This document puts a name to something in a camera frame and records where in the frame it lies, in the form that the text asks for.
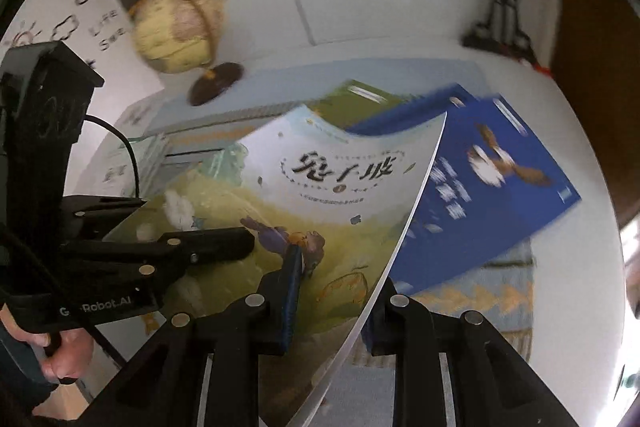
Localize light green frog book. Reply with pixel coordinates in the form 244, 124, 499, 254
307, 79, 401, 130

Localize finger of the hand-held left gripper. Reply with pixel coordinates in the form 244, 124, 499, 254
60, 194, 151, 240
100, 228, 256, 288

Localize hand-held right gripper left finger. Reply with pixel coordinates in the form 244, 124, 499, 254
87, 247, 306, 427

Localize blue book with eagle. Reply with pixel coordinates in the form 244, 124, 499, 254
345, 83, 582, 295

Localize person's left forearm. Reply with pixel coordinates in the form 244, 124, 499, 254
0, 324, 61, 418

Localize person's left hand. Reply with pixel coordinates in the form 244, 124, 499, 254
0, 306, 96, 385

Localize brown wooden cabinet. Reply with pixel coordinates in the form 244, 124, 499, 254
547, 0, 640, 228

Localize black line wall sticker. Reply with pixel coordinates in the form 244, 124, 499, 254
0, 0, 131, 58

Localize white book with rabbit picture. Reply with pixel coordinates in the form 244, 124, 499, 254
102, 104, 448, 427

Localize patterned blue table mat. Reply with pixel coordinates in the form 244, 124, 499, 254
100, 57, 538, 427

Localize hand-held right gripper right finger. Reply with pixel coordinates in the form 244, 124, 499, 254
360, 277, 576, 427

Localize beige desk globe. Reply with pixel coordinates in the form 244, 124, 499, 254
131, 0, 245, 106

